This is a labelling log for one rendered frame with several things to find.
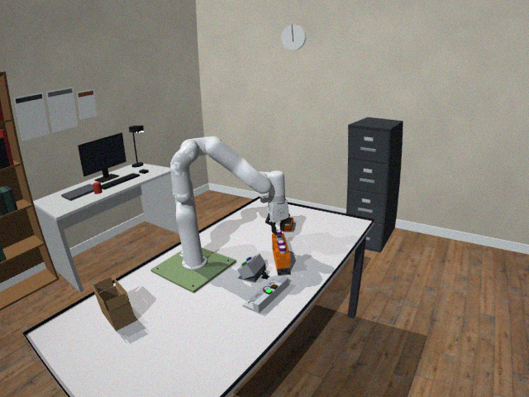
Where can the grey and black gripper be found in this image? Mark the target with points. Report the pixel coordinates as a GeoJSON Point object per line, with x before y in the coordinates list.
{"type": "Point", "coordinates": [277, 211]}

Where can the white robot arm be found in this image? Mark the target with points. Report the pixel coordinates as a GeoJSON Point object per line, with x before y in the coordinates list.
{"type": "Point", "coordinates": [186, 217]}

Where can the small brown cardboard box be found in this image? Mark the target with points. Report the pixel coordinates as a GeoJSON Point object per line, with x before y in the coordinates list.
{"type": "Point", "coordinates": [121, 313]}

